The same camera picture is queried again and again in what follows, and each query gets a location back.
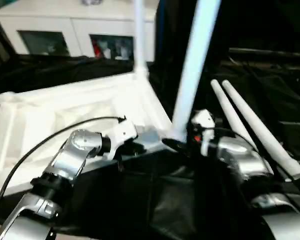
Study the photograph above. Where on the dark long bar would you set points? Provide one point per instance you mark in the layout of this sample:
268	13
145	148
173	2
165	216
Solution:
270	53

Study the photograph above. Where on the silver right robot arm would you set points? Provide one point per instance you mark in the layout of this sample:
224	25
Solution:
247	157

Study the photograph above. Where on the white cabinet with glass doors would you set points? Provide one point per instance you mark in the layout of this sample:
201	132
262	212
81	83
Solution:
65	20

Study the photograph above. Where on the black box with gold label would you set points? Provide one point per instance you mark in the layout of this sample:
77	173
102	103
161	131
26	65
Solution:
172	30

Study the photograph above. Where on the dark crumpled bundle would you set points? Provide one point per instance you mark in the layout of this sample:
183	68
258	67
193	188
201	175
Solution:
92	1

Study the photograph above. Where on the black mat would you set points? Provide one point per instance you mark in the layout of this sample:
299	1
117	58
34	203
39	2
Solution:
152	200

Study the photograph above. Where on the white plastic table leg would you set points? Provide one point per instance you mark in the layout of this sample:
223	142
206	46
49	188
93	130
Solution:
260	125
140	37
230	110
195	62

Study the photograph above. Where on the white plastic table top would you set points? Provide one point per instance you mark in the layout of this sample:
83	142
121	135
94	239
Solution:
52	112

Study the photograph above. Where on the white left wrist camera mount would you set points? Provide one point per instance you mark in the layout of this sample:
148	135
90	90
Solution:
122	135

